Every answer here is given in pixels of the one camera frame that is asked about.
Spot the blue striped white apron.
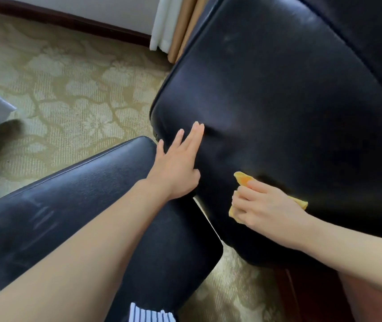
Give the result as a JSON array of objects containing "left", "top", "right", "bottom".
[{"left": 129, "top": 302, "right": 178, "bottom": 322}]

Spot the red-brown wooden table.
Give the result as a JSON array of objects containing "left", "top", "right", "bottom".
[{"left": 275, "top": 264, "right": 382, "bottom": 322}]

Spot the person's left forearm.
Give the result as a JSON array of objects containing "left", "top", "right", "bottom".
[{"left": 0, "top": 179, "right": 171, "bottom": 322}]

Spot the brown curtain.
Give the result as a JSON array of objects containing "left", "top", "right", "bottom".
[{"left": 167, "top": 0, "right": 212, "bottom": 64}]

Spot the person's left hand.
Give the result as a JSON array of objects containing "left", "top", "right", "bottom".
[{"left": 145, "top": 121, "right": 205, "bottom": 201}]

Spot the person's right forearm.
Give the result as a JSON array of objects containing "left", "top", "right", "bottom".
[{"left": 298, "top": 219, "right": 382, "bottom": 301}]

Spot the black leather chair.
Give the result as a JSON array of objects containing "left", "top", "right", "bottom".
[{"left": 0, "top": 0, "right": 382, "bottom": 322}]

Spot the person's right hand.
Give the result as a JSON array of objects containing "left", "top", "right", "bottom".
[{"left": 231, "top": 180, "right": 312, "bottom": 250}]

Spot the dark wooden baseboard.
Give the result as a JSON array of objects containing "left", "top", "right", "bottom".
[{"left": 0, "top": 0, "right": 152, "bottom": 47}]

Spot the yellow cleaning cloth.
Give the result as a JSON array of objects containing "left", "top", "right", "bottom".
[{"left": 228, "top": 171, "right": 309, "bottom": 225}]

